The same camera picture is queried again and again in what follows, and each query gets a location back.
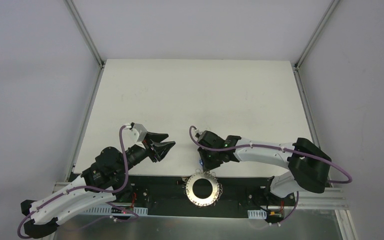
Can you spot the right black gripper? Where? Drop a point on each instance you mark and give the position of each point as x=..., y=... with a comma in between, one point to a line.
x=204, y=157

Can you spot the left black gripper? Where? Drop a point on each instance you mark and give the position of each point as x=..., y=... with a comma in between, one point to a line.
x=151, y=149

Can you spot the metal disc with keyrings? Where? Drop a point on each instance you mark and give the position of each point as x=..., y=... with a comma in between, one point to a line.
x=202, y=188

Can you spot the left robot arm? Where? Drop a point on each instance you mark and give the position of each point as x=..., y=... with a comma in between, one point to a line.
x=106, y=180

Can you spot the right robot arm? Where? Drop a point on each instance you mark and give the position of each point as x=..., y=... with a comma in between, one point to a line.
x=306, y=164

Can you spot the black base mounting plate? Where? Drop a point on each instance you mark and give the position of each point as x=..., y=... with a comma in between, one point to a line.
x=167, y=196

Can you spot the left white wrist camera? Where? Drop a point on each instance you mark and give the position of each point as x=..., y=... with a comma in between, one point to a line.
x=137, y=133

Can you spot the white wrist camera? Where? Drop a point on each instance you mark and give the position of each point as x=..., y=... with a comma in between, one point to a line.
x=198, y=133
x=137, y=133

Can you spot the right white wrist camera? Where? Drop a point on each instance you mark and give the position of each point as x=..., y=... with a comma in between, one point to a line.
x=198, y=133

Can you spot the left aluminium frame post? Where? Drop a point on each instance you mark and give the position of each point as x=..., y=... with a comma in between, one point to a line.
x=83, y=30

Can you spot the aluminium frame post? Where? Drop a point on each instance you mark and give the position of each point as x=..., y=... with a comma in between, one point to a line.
x=317, y=32
x=83, y=30

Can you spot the right aluminium frame post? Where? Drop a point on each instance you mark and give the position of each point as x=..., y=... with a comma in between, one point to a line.
x=317, y=32

